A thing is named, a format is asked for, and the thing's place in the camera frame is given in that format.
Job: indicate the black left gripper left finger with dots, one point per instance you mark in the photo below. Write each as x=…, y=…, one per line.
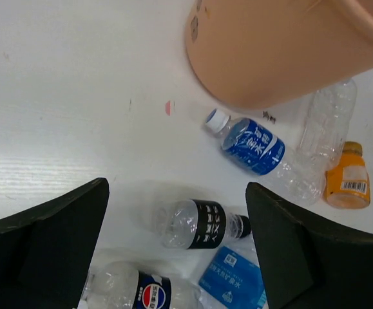
x=46, y=251

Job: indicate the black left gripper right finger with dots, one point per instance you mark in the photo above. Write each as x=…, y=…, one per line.
x=306, y=260

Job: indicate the light blue label bottle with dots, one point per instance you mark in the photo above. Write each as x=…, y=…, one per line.
x=233, y=278

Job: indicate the pepsi label clear bottle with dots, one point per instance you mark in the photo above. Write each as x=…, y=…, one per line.
x=125, y=285

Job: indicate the black label clear bottle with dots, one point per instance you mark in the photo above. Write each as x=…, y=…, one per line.
x=198, y=224

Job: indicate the dark blue label bottle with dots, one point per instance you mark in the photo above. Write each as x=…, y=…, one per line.
x=277, y=166

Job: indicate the clear unlabeled plastic bottle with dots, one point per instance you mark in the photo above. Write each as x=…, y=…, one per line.
x=327, y=123

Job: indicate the orange plastic bin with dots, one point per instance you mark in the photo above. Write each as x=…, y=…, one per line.
x=255, y=54

